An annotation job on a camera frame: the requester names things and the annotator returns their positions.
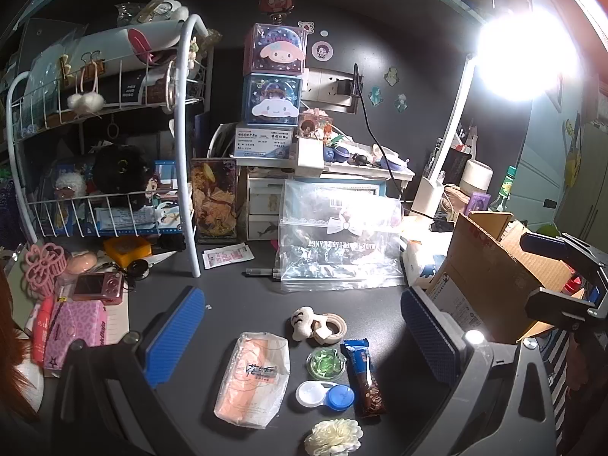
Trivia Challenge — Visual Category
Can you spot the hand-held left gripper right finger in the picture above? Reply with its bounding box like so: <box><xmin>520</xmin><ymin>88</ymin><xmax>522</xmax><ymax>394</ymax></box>
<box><xmin>400</xmin><ymin>286</ymin><xmax>557</xmax><ymax>456</ymax></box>

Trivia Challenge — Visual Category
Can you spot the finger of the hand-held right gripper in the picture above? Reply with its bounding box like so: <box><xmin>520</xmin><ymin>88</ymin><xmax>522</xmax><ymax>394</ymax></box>
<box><xmin>525</xmin><ymin>286</ymin><xmax>600</xmax><ymax>332</ymax></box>
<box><xmin>519</xmin><ymin>231</ymin><xmax>587</xmax><ymax>267</ymax></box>

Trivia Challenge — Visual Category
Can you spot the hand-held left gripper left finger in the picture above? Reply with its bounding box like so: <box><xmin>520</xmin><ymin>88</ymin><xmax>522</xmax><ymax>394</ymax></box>
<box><xmin>51</xmin><ymin>286</ymin><xmax>206</xmax><ymax>456</ymax></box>

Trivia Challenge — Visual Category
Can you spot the brown cardboard box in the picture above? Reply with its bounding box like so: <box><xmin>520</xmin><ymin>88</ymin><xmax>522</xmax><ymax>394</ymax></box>
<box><xmin>425</xmin><ymin>211</ymin><xmax>586</xmax><ymax>345</ymax></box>

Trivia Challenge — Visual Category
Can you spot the lined notepad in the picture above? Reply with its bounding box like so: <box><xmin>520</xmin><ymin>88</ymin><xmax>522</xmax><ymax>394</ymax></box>
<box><xmin>102</xmin><ymin>290</ymin><xmax>130</xmax><ymax>345</ymax></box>

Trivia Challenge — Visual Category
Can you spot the green glass bottle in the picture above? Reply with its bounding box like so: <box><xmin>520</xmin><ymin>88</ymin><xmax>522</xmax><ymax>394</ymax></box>
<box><xmin>488</xmin><ymin>166</ymin><xmax>518</xmax><ymax>214</ymax></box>

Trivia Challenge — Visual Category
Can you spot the purple box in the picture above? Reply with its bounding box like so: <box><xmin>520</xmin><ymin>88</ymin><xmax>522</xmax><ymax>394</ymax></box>
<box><xmin>468</xmin><ymin>191</ymin><xmax>493</xmax><ymax>215</ymax></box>

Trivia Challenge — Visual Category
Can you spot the white blue tissue box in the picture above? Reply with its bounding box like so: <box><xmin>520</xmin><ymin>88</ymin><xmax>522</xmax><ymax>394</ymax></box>
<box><xmin>403</xmin><ymin>242</ymin><xmax>448</xmax><ymax>288</ymax></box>

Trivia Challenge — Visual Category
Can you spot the brown chocolate snack bar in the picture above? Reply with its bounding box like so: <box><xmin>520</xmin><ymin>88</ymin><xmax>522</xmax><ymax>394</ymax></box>
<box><xmin>342</xmin><ymin>339</ymin><xmax>385</xmax><ymax>420</ymax></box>

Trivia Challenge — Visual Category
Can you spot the peach tissue packet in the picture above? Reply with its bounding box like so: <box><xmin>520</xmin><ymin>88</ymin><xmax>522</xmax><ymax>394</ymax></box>
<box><xmin>214</xmin><ymin>332</ymin><xmax>291</xmax><ymax>431</ymax></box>

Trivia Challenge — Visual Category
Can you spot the white humidifier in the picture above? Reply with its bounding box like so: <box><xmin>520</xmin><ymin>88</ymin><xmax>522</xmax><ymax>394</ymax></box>
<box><xmin>460</xmin><ymin>159</ymin><xmax>495</xmax><ymax>201</ymax></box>

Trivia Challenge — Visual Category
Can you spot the white pink sachet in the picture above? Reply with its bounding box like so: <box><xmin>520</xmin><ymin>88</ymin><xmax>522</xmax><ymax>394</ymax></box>
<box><xmin>202</xmin><ymin>243</ymin><xmax>253</xmax><ymax>271</ymax></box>

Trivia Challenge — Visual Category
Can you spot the yellow box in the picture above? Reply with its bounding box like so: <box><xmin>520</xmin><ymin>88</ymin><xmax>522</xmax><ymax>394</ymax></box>
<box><xmin>103</xmin><ymin>235</ymin><xmax>153</xmax><ymax>269</ymax></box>

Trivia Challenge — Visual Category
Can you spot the pink leopard pouch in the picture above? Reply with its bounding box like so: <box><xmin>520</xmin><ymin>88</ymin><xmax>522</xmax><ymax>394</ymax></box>
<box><xmin>43</xmin><ymin>300</ymin><xmax>106</xmax><ymax>369</ymax></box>

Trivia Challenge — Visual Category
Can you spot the green round dish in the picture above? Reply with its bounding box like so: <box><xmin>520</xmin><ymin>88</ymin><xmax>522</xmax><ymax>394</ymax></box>
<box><xmin>306</xmin><ymin>347</ymin><xmax>347</xmax><ymax>382</ymax></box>

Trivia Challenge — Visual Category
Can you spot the black pen holder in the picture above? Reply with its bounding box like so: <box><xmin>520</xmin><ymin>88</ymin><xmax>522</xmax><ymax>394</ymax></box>
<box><xmin>449</xmin><ymin>123</ymin><xmax>481</xmax><ymax>186</ymax></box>

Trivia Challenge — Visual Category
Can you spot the white blue contact lens case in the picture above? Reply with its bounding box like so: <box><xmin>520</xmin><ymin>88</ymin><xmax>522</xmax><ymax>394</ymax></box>
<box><xmin>295</xmin><ymin>381</ymin><xmax>355</xmax><ymax>413</ymax></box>

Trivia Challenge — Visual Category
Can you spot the clear zip bag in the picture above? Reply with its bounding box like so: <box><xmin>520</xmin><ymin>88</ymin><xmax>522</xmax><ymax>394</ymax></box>
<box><xmin>278</xmin><ymin>179</ymin><xmax>405</xmax><ymax>293</ymax></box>

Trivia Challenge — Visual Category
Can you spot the pink tube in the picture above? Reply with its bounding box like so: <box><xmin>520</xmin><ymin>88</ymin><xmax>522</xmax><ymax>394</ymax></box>
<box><xmin>31</xmin><ymin>297</ymin><xmax>56</xmax><ymax>364</ymax></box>

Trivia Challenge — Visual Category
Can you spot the cream fabric flower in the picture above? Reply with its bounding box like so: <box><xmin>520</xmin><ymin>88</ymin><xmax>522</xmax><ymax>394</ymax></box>
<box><xmin>304</xmin><ymin>419</ymin><xmax>364</xmax><ymax>456</ymax></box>

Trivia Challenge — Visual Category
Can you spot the acrylic picture stand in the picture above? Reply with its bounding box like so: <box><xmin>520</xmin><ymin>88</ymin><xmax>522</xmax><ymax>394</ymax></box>
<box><xmin>190</xmin><ymin>158</ymin><xmax>239</xmax><ymax>239</ymax></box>

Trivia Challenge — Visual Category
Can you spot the pink flower hair claw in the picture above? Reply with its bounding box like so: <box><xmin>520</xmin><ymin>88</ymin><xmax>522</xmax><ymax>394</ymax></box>
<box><xmin>24</xmin><ymin>242</ymin><xmax>65</xmax><ymax>300</ymax></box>

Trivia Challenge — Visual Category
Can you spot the white drawer unit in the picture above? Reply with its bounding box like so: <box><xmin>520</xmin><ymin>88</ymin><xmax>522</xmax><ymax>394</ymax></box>
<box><xmin>235</xmin><ymin>154</ymin><xmax>417</xmax><ymax>244</ymax></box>

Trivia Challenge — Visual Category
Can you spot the person's reddish hair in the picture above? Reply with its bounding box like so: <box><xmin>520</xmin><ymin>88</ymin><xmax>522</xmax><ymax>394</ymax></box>
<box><xmin>0</xmin><ymin>271</ymin><xmax>40</xmax><ymax>420</ymax></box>

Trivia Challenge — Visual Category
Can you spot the white desk lamp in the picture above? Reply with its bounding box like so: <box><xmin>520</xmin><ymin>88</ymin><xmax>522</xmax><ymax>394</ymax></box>
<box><xmin>411</xmin><ymin>0</ymin><xmax>590</xmax><ymax>215</ymax></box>

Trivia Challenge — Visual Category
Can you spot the black plush toy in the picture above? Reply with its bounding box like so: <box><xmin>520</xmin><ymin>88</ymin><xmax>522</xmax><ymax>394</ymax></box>
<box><xmin>92</xmin><ymin>145</ymin><xmax>153</xmax><ymax>210</ymax></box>

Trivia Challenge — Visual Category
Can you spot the white sheep plush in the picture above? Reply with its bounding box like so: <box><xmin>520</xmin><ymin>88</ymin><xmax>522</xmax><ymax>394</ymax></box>
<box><xmin>54</xmin><ymin>171</ymin><xmax>89</xmax><ymax>201</ymax></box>

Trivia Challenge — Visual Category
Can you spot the white box blue label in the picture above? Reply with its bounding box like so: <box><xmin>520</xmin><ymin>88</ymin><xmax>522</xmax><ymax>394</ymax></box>
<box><xmin>233</xmin><ymin>122</ymin><xmax>298</xmax><ymax>159</ymax></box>

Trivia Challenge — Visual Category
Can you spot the small white box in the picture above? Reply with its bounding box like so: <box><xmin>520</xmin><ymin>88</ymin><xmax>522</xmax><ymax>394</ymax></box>
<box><xmin>295</xmin><ymin>139</ymin><xmax>325</xmax><ymax>172</ymax></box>

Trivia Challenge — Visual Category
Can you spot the acrylic character stand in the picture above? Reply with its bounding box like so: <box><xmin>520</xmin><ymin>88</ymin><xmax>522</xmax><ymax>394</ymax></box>
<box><xmin>299</xmin><ymin>109</ymin><xmax>336</xmax><ymax>146</ymax></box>

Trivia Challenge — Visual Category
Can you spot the blue cartoon storage cube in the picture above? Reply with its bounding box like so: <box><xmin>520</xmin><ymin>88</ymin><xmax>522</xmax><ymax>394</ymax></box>
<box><xmin>241</xmin><ymin>73</ymin><xmax>304</xmax><ymax>125</ymax></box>

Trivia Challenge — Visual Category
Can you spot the pink cartoon storage cube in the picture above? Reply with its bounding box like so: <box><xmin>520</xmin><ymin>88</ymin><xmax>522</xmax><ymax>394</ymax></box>
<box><xmin>243</xmin><ymin>23</ymin><xmax>309</xmax><ymax>77</ymax></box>

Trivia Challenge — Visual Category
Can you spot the red bobble figure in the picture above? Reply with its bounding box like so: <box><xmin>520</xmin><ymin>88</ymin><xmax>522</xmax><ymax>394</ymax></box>
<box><xmin>259</xmin><ymin>0</ymin><xmax>296</xmax><ymax>27</ymax></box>

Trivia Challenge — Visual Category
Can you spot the pink compact camera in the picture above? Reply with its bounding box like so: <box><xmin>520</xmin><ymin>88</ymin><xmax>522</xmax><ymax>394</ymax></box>
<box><xmin>71</xmin><ymin>273</ymin><xmax>122</xmax><ymax>301</ymax></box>

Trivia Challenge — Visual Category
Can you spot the yellow wall sticker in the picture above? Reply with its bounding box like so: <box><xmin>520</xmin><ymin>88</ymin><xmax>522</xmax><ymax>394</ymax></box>
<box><xmin>564</xmin><ymin>114</ymin><xmax>583</xmax><ymax>177</ymax></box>

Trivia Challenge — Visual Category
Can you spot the white wire rack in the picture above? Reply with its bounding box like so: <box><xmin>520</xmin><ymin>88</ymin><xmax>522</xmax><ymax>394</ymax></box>
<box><xmin>6</xmin><ymin>14</ymin><xmax>210</xmax><ymax>279</ymax></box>

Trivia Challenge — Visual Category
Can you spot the black cable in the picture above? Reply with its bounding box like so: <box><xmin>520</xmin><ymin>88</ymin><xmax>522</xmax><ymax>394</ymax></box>
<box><xmin>351</xmin><ymin>63</ymin><xmax>436</xmax><ymax>220</ymax></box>

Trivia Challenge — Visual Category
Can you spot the white pom-pom hair tie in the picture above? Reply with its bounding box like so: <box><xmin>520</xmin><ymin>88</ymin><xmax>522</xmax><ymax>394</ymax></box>
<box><xmin>66</xmin><ymin>64</ymin><xmax>106</xmax><ymax>115</ymax></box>

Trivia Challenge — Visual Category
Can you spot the wall power socket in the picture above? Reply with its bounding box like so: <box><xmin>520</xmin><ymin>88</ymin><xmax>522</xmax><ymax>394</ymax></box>
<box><xmin>304</xmin><ymin>67</ymin><xmax>364</xmax><ymax>115</ymax></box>

